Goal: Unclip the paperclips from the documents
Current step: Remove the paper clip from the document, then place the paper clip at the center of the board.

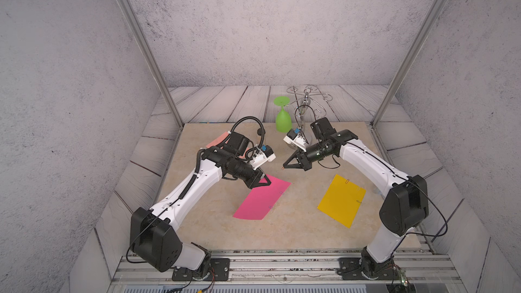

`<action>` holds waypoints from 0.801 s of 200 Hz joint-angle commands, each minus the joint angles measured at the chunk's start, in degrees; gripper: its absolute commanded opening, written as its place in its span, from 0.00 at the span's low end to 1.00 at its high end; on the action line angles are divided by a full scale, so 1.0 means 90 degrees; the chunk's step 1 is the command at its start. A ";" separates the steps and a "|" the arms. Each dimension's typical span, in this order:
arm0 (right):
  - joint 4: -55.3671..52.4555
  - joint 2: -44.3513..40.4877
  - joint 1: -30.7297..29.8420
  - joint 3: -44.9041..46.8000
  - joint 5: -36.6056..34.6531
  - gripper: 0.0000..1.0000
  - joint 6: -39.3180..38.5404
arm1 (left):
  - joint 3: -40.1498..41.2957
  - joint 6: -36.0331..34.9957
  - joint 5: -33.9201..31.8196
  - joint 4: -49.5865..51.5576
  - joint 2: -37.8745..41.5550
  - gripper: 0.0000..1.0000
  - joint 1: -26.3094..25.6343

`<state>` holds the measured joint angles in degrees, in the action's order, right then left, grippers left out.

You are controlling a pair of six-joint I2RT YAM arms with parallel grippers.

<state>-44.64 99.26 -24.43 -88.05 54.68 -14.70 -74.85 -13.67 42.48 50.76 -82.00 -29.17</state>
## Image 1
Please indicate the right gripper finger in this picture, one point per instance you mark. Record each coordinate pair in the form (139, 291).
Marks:
(298, 156)
(300, 166)

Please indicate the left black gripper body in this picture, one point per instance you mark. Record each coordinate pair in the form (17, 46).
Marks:
(244, 171)

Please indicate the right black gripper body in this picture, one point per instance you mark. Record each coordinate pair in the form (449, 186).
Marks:
(316, 152)

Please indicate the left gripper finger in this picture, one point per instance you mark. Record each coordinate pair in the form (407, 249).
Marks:
(264, 181)
(260, 183)

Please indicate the magenta paper sheet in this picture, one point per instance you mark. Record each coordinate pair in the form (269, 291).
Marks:
(261, 200)

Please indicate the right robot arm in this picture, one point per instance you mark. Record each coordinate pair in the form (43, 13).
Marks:
(405, 203)

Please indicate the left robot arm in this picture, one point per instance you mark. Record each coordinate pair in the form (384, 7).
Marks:
(153, 234)

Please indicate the salmon pink paper sheet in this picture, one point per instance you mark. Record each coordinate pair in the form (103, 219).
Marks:
(218, 140)

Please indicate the green plastic wine glass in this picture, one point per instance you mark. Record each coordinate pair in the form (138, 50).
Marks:
(283, 120)

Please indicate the yellow paper sheet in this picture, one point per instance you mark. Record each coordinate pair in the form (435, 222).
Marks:
(341, 201)

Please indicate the silver metal hanger stand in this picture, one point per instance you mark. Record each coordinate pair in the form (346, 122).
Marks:
(308, 99)

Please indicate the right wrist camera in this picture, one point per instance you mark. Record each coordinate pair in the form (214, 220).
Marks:
(296, 139)

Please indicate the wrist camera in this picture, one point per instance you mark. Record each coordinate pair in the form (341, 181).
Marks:
(261, 155)
(296, 139)

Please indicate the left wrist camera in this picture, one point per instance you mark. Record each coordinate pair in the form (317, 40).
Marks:
(261, 155)

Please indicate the aluminium front rail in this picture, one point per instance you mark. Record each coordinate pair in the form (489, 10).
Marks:
(302, 267)

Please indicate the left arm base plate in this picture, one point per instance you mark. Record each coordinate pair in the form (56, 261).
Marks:
(213, 269)

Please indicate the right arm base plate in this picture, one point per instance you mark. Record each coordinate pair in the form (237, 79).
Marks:
(361, 269)

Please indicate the right aluminium frame post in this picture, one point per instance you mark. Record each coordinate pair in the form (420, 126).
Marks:
(420, 38)

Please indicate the aluminium frame post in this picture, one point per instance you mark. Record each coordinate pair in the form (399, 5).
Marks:
(420, 38)
(139, 36)

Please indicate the left aluminium frame post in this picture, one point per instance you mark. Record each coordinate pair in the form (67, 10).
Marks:
(139, 36)

